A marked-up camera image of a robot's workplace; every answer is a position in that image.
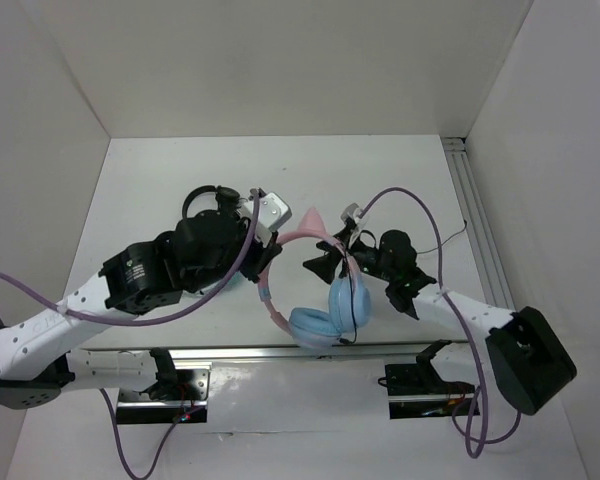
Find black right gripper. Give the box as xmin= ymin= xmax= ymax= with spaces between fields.
xmin=303 ymin=225 xmax=395 ymax=284

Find pink and blue cat headphones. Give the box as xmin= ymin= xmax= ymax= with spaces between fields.
xmin=257 ymin=208 xmax=372 ymax=349

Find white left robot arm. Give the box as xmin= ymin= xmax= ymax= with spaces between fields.
xmin=0 ymin=200 xmax=292 ymax=410

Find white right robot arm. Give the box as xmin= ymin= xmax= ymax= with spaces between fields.
xmin=303 ymin=229 xmax=577 ymax=416

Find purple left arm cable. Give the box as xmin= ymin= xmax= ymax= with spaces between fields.
xmin=0 ymin=199 xmax=261 ymax=480

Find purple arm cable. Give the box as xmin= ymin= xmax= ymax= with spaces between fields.
xmin=0 ymin=199 xmax=261 ymax=480
xmin=362 ymin=187 xmax=524 ymax=459

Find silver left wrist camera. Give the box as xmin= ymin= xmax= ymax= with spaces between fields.
xmin=255 ymin=192 xmax=292 ymax=243

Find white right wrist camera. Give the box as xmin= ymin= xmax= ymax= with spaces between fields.
xmin=340 ymin=203 xmax=369 ymax=236

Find aluminium table edge rail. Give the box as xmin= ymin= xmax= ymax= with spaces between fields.
xmin=74 ymin=341 xmax=474 ymax=361

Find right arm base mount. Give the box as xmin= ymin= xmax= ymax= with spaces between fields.
xmin=377 ymin=340 xmax=475 ymax=420

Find aluminium side rail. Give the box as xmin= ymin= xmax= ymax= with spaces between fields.
xmin=441 ymin=137 xmax=515 ymax=310

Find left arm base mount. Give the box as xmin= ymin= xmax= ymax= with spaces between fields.
xmin=115 ymin=348 xmax=211 ymax=425

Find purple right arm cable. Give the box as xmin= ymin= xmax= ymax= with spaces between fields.
xmin=362 ymin=187 xmax=524 ymax=459

